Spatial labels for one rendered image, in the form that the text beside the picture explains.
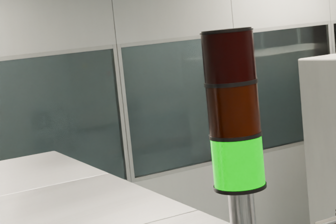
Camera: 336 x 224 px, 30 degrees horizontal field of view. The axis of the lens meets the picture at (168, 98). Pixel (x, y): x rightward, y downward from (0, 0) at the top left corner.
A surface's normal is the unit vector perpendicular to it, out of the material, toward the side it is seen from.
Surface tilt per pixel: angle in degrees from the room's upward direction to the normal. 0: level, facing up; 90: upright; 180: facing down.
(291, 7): 90
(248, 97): 90
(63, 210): 0
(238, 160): 90
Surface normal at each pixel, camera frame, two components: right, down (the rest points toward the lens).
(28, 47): 0.47, 0.05
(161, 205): -0.10, -0.99
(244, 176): 0.10, 0.11
